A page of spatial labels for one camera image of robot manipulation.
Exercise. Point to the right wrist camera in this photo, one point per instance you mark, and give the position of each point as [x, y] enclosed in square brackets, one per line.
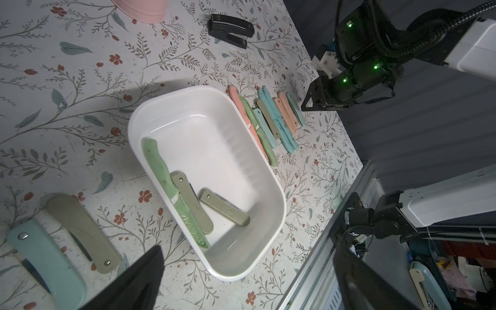
[326, 63]

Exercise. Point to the olive green fruit knife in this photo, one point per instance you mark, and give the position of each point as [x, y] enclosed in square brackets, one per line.
[224, 208]

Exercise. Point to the green sheathed fruit knife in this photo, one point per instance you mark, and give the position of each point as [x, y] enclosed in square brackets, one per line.
[163, 176]

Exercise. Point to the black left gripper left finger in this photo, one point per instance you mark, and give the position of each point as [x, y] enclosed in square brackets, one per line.
[136, 288]

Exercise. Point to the pink folding fruit knife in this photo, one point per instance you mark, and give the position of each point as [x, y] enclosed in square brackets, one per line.
[234, 95]

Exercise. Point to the teal fruit knife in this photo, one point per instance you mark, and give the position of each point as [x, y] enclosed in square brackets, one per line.
[283, 132]
[265, 128]

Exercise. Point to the pink pen cup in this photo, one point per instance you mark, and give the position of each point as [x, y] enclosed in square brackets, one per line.
[145, 11]

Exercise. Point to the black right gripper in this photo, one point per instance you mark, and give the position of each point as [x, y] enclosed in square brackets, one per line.
[337, 94]

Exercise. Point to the olive folding knife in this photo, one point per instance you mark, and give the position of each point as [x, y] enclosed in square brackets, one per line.
[88, 236]
[181, 181]

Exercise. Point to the black stapler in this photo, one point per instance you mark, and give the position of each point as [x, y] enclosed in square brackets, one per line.
[230, 29]

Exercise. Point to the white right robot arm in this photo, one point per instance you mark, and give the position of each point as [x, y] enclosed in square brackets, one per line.
[370, 51]

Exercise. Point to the teal folding knife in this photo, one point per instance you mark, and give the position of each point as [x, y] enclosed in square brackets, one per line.
[48, 265]

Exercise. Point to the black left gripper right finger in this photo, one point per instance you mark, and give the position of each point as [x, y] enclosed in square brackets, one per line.
[361, 287]

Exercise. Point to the white oval storage box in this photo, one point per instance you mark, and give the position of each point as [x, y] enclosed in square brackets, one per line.
[201, 133]

